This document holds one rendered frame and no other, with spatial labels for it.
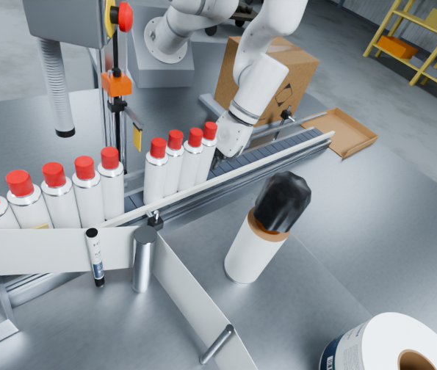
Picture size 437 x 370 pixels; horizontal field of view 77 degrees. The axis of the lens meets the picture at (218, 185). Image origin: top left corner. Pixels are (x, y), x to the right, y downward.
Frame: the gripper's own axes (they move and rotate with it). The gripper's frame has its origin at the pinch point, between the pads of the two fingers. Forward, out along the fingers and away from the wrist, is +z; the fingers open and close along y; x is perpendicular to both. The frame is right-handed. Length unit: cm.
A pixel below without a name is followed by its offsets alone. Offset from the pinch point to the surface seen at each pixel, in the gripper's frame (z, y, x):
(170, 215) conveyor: 13.8, 5.5, -13.5
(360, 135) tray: -21, 6, 90
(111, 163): -1.3, 1.3, -33.3
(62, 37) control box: -21.1, -1.8, -45.1
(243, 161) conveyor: 0.7, -0.9, 16.6
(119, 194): 7.0, 2.2, -29.2
